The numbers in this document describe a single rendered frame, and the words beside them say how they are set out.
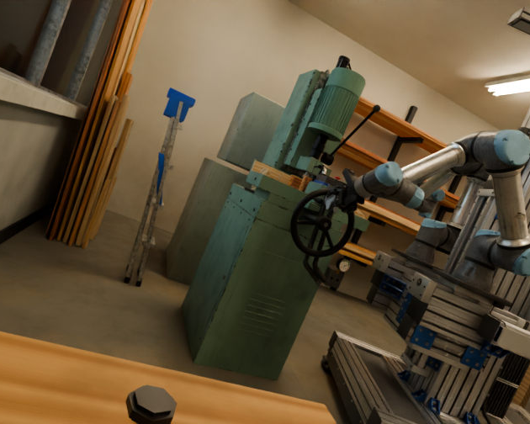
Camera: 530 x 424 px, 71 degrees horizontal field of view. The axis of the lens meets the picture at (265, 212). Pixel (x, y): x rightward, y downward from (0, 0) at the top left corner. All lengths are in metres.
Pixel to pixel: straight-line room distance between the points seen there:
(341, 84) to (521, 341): 1.26
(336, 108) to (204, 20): 2.58
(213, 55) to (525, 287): 3.30
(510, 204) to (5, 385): 1.46
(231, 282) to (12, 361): 1.19
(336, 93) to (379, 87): 2.89
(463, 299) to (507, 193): 0.45
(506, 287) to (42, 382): 1.81
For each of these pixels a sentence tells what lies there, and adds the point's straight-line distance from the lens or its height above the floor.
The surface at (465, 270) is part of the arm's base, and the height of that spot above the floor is 0.86.
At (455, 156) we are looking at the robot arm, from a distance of 1.53.
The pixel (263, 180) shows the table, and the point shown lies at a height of 0.88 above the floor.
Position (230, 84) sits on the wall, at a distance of 4.10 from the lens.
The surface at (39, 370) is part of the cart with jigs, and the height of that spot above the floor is 0.53.
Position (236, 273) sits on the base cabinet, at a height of 0.45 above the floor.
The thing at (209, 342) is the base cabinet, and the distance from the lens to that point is 1.80.
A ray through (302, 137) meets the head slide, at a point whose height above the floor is 1.15.
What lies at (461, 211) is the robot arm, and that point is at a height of 1.14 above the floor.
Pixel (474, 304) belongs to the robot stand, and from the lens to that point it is 1.72.
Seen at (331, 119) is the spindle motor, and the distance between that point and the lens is 1.82.
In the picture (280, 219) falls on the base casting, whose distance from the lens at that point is 1.67.
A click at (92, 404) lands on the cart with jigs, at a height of 0.53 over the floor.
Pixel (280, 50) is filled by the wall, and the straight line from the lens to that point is 4.28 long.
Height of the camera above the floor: 0.86
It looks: 4 degrees down
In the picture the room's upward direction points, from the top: 23 degrees clockwise
